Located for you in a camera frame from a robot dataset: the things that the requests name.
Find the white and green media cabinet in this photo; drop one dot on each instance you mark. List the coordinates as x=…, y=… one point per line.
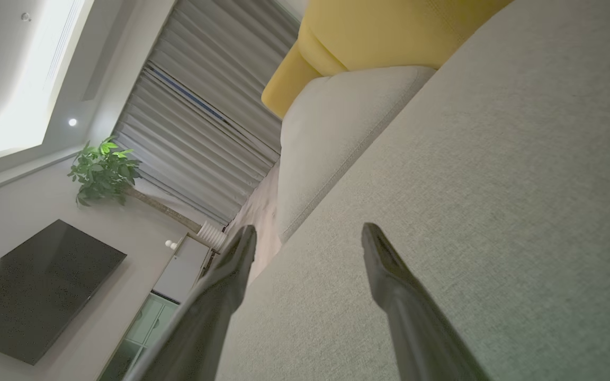
x=178, y=275

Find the black flat screen television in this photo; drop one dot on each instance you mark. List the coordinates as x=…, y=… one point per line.
x=35, y=291

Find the small white figurine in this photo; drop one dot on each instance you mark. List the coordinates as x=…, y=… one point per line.
x=171, y=244

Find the grey pleated curtain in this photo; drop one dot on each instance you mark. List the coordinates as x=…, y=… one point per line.
x=204, y=121

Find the small yellow sofa back cushion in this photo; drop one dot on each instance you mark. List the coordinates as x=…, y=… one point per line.
x=294, y=84

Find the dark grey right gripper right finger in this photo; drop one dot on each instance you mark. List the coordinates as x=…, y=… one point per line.
x=416, y=328

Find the linear ceiling air vent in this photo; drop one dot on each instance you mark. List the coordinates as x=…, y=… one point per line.
x=64, y=42

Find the white ribbed plant pot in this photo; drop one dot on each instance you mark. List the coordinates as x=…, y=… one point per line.
x=212, y=235

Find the large yellow sofa back cushion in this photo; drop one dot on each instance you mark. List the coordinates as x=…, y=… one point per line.
x=389, y=32

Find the green leafy potted plant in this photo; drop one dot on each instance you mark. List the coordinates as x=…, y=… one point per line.
x=104, y=169

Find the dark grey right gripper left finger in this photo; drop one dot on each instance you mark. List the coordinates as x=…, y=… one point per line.
x=204, y=328

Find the large grey sofa seat cushion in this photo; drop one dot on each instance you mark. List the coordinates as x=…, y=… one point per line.
x=331, y=137

